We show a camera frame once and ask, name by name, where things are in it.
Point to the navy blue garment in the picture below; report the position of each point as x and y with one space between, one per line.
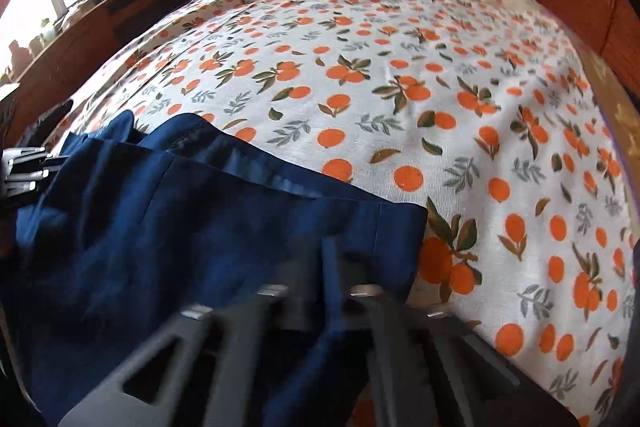
150 232

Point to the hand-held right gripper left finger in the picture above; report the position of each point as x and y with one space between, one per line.
300 292

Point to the wooden desk cabinet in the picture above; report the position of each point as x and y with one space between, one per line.
75 42

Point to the orange print bed sheet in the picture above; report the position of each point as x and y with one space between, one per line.
400 107

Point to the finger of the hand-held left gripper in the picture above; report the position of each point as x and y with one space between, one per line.
17 193
30 167

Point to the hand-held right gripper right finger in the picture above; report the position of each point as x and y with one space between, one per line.
350 292

